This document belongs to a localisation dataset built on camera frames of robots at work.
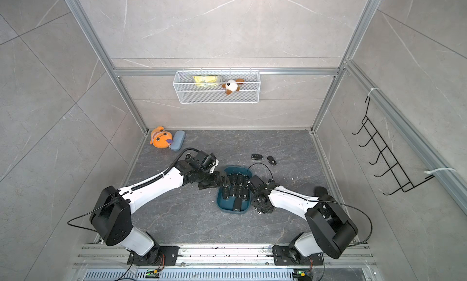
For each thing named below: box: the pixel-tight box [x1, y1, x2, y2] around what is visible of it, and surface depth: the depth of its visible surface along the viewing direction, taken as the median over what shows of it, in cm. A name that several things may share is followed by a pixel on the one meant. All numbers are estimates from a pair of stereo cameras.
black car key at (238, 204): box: [233, 197, 243, 213], surface depth 90 cm
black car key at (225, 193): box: [222, 186, 230, 200], surface depth 92 cm
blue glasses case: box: [170, 130, 186, 151], surface depth 113 cm
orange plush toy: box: [149, 125, 173, 150], surface depth 109 cm
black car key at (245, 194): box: [242, 187, 249, 201], surface depth 91 cm
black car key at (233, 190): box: [229, 184, 238, 197], surface depth 92 cm
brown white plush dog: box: [221, 78, 245, 97], surface depth 87 cm
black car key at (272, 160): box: [266, 155, 277, 167], surface depth 104 cm
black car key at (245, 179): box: [243, 175, 250, 189], surface depth 97 cm
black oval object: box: [313, 186, 328, 197], surface depth 94 cm
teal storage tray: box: [216, 165, 252, 215], surface depth 89 cm
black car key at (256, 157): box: [251, 153, 263, 160], surface depth 106 cm
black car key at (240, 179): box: [237, 173, 244, 187], surface depth 97 cm
